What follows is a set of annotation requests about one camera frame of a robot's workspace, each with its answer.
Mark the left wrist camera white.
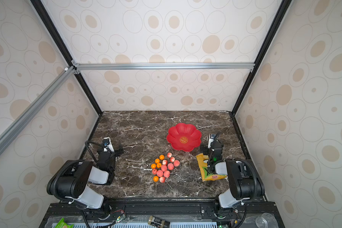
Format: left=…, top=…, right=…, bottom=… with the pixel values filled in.
left=102, top=137, right=115, bottom=153

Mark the clear plastic cup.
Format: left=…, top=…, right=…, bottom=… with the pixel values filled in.
left=255, top=213, right=278, bottom=228

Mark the dark glass bottle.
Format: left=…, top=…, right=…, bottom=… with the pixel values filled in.
left=148, top=216, right=170, bottom=228

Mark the yellow snack bag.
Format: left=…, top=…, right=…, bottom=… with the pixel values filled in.
left=196, top=153, right=227, bottom=181

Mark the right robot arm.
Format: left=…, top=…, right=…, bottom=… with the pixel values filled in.
left=197, top=133, right=265, bottom=210

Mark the pink peach bottom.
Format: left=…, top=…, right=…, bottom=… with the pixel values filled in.
left=159, top=176, right=166, bottom=183

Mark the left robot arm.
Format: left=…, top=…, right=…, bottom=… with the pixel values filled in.
left=47, top=137, right=124, bottom=213

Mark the diagonal aluminium frame bar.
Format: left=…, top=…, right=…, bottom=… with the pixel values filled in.
left=0, top=66, right=75, bottom=156

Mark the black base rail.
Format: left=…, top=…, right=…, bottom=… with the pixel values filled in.
left=40, top=198, right=285, bottom=228

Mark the green packet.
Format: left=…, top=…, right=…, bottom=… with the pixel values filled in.
left=55, top=218, right=74, bottom=228

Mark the red flower-shaped fruit bowl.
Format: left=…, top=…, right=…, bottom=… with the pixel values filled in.
left=166, top=123, right=202, bottom=152

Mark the horizontal aluminium frame bar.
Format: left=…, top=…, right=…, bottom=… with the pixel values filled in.
left=71, top=62, right=255, bottom=72

